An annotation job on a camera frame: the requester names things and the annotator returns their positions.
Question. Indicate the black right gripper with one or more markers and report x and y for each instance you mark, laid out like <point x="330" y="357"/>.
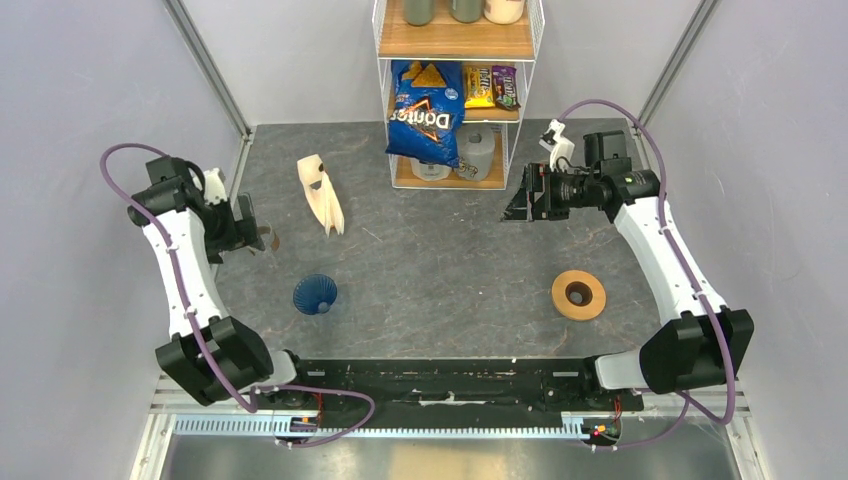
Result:
<point x="537" y="178"/>

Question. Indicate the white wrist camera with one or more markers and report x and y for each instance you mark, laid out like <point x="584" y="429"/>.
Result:
<point x="214" y="189"/>
<point x="559" y="147"/>

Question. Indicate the grey toilet paper roll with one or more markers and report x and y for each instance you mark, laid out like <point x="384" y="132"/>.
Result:
<point x="476" y="145"/>

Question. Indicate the blue plastic coffee dripper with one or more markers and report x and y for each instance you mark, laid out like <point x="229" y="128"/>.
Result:
<point x="315" y="294"/>

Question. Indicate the brown M&M candy bag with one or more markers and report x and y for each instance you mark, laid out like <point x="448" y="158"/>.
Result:
<point x="505" y="88"/>

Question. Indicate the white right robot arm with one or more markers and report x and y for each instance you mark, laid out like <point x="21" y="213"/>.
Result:
<point x="701" y="341"/>

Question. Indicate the green bottle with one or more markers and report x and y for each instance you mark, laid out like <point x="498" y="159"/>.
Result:
<point x="466" y="11"/>
<point x="418" y="12"/>

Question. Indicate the white wire shelf rack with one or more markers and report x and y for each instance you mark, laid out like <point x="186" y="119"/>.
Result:
<point x="478" y="43"/>

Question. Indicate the blue Doritos chip bag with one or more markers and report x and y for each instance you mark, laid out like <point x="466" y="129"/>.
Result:
<point x="427" y="111"/>

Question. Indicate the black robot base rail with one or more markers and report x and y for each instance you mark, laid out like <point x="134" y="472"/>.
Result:
<point x="447" y="396"/>

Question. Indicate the wooden ring dripper stand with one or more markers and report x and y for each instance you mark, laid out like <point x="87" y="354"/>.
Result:
<point x="578" y="295"/>

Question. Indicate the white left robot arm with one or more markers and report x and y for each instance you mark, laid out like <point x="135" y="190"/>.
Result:
<point x="189" y="221"/>

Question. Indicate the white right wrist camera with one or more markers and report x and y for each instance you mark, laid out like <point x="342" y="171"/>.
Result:
<point x="559" y="147"/>

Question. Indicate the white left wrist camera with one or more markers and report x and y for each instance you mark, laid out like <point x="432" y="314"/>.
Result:
<point x="214" y="189"/>

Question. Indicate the white jar on bottom shelf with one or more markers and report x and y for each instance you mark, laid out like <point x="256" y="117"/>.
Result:
<point x="429" y="172"/>

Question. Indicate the cream lotion bottle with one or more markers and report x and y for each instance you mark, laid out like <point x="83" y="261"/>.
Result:
<point x="504" y="12"/>

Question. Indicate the cream paper coffee filters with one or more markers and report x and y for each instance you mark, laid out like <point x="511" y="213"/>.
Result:
<point x="320" y="194"/>

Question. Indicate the yellow M&M candy bag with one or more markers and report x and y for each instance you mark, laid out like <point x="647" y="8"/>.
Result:
<point x="479" y="92"/>

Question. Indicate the green bottle middle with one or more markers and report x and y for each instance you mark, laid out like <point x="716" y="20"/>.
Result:
<point x="466" y="11"/>

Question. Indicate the green bottle left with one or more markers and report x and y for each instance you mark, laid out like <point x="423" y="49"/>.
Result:
<point x="418" y="12"/>

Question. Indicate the glass carafe with wooden band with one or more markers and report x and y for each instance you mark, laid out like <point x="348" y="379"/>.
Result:
<point x="271" y="238"/>

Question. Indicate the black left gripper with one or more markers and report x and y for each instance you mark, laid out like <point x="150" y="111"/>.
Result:
<point x="238" y="232"/>

